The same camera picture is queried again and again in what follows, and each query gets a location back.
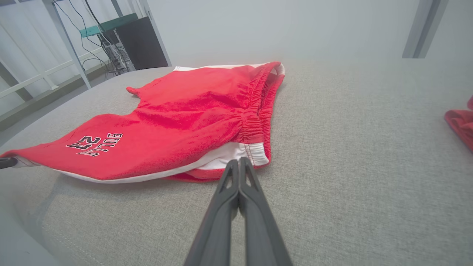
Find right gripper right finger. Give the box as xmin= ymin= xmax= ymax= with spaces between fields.
xmin=238 ymin=157 xmax=292 ymax=266

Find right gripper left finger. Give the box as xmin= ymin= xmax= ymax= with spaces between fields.
xmin=184 ymin=160 xmax=240 ymax=266

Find red shorts black print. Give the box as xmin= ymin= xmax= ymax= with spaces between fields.
xmin=0 ymin=61 xmax=286 ymax=184

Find red jersey white sleeves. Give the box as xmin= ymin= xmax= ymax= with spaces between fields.
xmin=444 ymin=95 xmax=473 ymax=153

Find white metal railing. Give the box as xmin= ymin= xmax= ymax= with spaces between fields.
xmin=0 ymin=48 xmax=108 ymax=100

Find grey metal desk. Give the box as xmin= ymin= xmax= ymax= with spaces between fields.
xmin=41 ymin=0 xmax=172 ymax=89

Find teal shelf board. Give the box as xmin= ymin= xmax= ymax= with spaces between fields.
xmin=80 ymin=13 xmax=138 ymax=38

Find black computer tower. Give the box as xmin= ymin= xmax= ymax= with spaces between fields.
xmin=116 ymin=17 xmax=169 ymax=71

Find black cable bundle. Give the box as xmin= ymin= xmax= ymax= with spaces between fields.
xmin=54 ymin=0 xmax=135 ymax=80

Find grey metal post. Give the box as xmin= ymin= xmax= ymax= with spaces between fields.
xmin=403 ymin=0 xmax=449 ymax=59

